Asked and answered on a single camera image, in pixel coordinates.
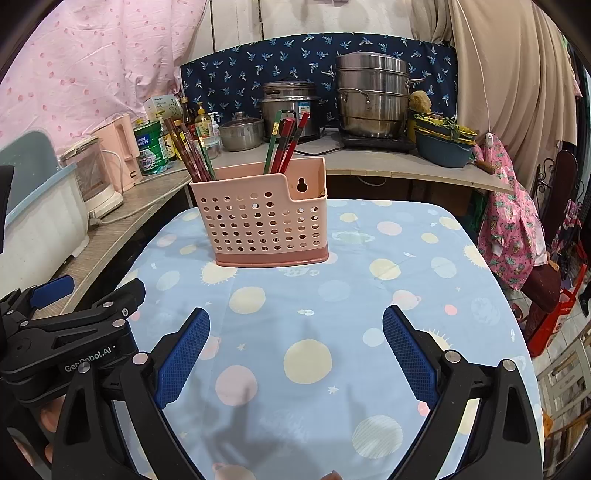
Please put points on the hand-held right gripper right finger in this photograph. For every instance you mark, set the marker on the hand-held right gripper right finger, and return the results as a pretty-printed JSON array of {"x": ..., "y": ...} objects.
[{"x": 411, "y": 355}]

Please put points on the steel pot glass lid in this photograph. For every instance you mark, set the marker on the steel pot glass lid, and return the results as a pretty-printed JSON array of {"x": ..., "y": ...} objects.
[{"x": 240, "y": 134}]

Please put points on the person's left hand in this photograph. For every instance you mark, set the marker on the person's left hand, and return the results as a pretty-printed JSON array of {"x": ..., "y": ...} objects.
[{"x": 32, "y": 447}]

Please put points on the grey wood-grain counter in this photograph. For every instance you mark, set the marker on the grey wood-grain counter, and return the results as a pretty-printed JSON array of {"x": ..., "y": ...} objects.
[{"x": 120, "y": 217}]

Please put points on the tan loofah sponge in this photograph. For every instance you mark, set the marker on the tan loofah sponge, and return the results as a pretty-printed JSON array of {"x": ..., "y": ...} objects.
[{"x": 420, "y": 101}]

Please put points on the stacked steel steamer pot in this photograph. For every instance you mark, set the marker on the stacked steel steamer pot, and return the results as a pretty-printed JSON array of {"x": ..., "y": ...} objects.
[{"x": 374, "y": 92}]

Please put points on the maroon chopstick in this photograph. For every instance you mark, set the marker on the maroon chopstick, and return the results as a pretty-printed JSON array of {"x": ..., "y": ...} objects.
[{"x": 278, "y": 147}]

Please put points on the light wooden counter board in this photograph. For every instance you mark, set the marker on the light wooden counter board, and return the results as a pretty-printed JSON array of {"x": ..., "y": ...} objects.
[{"x": 392, "y": 166}]

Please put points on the green and white canister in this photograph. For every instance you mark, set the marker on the green and white canister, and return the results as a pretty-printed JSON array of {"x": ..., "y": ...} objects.
[{"x": 150, "y": 152}]

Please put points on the yellow-green colander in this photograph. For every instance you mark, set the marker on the yellow-green colander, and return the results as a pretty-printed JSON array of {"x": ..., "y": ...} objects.
[{"x": 438, "y": 125}]

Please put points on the white countertop appliance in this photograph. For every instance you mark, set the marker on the white countertop appliance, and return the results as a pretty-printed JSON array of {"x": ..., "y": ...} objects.
[{"x": 99, "y": 189}]

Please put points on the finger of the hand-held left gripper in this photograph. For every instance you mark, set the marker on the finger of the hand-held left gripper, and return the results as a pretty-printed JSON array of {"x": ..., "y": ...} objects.
[
  {"x": 53, "y": 288},
  {"x": 124, "y": 300}
]

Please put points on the yellow oil bottle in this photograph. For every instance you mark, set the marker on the yellow oil bottle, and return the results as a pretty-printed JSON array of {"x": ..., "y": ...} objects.
[{"x": 203, "y": 119}]

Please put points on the beige curtain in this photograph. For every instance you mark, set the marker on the beige curtain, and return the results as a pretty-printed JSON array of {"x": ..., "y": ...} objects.
[{"x": 508, "y": 83}]

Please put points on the white and green carton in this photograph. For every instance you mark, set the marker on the white and green carton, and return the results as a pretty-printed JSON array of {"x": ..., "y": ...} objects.
[{"x": 161, "y": 108}]

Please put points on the blue plastic basin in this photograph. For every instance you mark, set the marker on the blue plastic basin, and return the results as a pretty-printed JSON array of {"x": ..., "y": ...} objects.
[{"x": 443, "y": 152}]

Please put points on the pink floral garment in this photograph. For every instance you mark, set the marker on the pink floral garment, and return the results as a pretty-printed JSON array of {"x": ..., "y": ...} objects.
[{"x": 508, "y": 221}]

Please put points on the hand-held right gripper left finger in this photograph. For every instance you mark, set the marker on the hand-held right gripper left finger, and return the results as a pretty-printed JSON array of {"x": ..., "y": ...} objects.
[{"x": 182, "y": 355}]

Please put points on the white dish rack blue lid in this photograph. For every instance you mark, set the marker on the white dish rack blue lid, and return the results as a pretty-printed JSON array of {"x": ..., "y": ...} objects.
[{"x": 41, "y": 217}]

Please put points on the pink electric kettle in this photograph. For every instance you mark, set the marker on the pink electric kettle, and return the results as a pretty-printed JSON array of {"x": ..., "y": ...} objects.
[{"x": 117, "y": 143}]

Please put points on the pink perforated utensil basket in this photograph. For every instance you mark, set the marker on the pink perforated utensil basket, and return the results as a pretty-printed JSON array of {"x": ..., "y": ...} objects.
[{"x": 258, "y": 217}]

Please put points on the brown chopstick gold band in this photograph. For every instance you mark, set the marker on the brown chopstick gold band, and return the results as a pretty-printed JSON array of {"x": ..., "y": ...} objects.
[{"x": 199, "y": 157}]

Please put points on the dark sauce bottle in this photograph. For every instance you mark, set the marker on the dark sauce bottle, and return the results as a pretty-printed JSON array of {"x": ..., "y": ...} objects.
[{"x": 186, "y": 113}]

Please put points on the black induction cooker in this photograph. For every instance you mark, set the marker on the black induction cooker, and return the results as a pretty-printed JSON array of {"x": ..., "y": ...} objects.
[{"x": 378, "y": 143}]

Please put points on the maroon cloth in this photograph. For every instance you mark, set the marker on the maroon cloth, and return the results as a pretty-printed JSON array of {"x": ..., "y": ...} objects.
[{"x": 542, "y": 286}]

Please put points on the bright red chopstick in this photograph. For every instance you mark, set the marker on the bright red chopstick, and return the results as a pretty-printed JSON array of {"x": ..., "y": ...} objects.
[
  {"x": 286, "y": 138},
  {"x": 298, "y": 134}
]

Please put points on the dark red chopstick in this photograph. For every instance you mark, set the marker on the dark red chopstick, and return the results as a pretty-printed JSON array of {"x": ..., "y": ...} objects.
[
  {"x": 194, "y": 154},
  {"x": 187, "y": 150},
  {"x": 181, "y": 147}
]

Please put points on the steel rice cooker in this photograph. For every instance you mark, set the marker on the steel rice cooker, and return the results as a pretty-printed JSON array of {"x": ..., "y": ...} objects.
[{"x": 286, "y": 94}]

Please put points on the navy leaf-print cloth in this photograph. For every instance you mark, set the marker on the navy leaf-print cloth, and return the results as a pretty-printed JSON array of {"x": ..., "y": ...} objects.
[{"x": 221, "y": 69}]

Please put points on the white wooden stool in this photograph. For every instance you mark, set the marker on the white wooden stool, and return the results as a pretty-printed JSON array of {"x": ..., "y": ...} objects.
[{"x": 561, "y": 369}]

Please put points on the blue planet-print tablecloth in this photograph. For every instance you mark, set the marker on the blue planet-print tablecloth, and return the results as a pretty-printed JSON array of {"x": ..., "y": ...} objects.
[{"x": 323, "y": 300}]

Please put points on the pink dotted cloth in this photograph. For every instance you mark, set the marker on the pink dotted cloth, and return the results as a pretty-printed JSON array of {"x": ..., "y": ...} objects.
[{"x": 92, "y": 60}]

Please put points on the glass container green lid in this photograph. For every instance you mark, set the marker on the glass container green lid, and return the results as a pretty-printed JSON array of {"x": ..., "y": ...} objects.
[{"x": 212, "y": 148}]

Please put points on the green chopstick gold band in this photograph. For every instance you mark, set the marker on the green chopstick gold band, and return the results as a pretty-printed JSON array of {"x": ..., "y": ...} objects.
[
  {"x": 205, "y": 152},
  {"x": 273, "y": 138}
]

